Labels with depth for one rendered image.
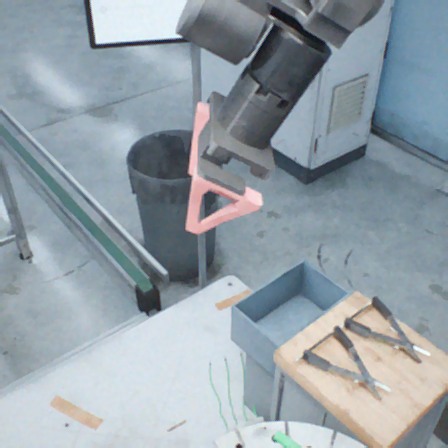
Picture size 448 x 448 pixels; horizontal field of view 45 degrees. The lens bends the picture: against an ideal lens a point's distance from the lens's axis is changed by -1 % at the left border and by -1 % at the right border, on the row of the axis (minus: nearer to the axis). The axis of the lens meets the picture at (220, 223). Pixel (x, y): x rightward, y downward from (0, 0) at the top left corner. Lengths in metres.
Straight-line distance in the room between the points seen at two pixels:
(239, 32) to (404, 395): 0.55
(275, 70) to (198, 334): 0.82
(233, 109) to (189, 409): 0.72
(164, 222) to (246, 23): 1.76
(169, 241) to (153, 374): 1.16
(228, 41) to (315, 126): 2.38
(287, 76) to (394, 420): 0.49
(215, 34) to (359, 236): 2.31
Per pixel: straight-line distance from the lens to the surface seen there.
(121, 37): 1.33
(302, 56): 0.47
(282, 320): 0.97
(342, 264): 2.55
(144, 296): 1.33
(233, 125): 0.50
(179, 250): 2.28
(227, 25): 0.46
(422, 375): 0.84
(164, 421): 1.09
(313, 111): 2.78
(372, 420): 0.78
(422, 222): 2.89
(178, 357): 1.17
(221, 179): 0.48
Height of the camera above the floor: 1.72
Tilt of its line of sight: 39 degrees down
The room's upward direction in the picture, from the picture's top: straight up
